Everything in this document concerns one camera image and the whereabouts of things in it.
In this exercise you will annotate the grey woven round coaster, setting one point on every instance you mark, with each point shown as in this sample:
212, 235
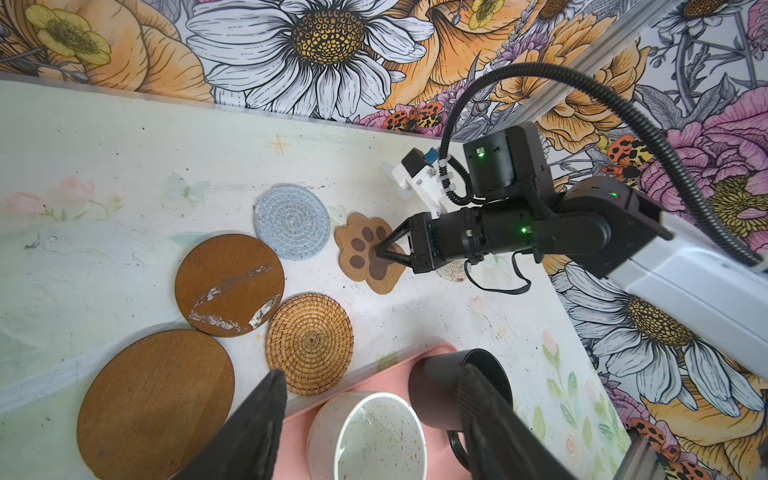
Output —
292, 221

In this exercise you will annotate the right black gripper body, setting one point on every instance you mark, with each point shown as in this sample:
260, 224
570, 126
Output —
425, 256

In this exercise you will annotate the black mug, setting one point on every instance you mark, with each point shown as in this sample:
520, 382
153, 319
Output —
433, 391

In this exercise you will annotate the beige woven small coaster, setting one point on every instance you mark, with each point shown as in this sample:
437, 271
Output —
453, 271

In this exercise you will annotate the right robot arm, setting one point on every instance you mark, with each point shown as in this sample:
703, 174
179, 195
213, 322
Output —
606, 227

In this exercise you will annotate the brown paw shaped coaster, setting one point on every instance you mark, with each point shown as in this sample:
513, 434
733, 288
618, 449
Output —
357, 241

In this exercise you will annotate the tan rattan round coaster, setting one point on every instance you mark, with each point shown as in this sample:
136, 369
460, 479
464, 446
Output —
311, 340

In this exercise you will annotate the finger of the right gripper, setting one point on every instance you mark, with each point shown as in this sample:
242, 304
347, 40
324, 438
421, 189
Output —
395, 257
398, 241

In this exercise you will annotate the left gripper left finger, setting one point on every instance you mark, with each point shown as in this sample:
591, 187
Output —
247, 445

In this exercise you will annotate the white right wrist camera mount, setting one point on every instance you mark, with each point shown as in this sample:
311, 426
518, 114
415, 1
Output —
418, 173

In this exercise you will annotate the pink silicone tray mat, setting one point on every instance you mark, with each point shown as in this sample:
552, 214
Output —
442, 464

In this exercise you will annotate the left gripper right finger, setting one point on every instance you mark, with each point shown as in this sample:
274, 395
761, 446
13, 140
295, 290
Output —
499, 445

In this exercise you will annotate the large plain wooden coaster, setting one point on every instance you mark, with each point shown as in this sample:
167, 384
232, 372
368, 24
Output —
155, 405

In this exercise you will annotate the white speckled mug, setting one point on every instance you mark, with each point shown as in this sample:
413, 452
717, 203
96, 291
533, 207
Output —
367, 435

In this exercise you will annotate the scratched dark wooden coaster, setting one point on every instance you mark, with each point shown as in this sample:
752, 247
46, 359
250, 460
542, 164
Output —
229, 285

